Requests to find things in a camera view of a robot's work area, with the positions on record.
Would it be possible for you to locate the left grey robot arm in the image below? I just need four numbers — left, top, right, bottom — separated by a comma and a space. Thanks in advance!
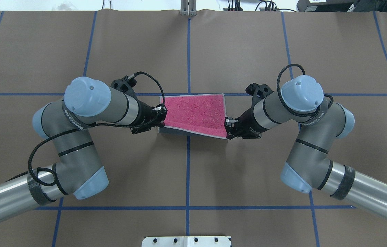
0, 72, 167, 222

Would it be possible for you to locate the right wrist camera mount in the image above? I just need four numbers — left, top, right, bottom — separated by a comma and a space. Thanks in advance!
245, 83, 274, 107

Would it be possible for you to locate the pink and grey towel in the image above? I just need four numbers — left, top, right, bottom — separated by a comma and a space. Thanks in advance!
158, 94, 227, 139

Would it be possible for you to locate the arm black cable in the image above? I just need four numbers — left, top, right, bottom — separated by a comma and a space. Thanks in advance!
7, 71, 166, 187
276, 64, 334, 119

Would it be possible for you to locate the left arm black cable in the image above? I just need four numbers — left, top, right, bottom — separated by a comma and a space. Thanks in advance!
7, 71, 166, 187

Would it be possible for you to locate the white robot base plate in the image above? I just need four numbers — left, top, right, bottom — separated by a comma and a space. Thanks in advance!
141, 236, 232, 247

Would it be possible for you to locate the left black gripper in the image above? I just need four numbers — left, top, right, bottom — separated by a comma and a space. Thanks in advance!
131, 101, 167, 134

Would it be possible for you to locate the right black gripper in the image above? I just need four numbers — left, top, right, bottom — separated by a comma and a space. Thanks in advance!
224, 108, 262, 140

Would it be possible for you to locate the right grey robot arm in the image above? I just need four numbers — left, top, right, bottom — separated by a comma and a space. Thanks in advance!
224, 75, 387, 219

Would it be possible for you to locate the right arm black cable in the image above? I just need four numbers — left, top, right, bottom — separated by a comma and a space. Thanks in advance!
276, 64, 334, 119

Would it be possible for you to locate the aluminium frame post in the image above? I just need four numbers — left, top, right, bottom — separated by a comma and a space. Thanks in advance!
180, 0, 197, 17

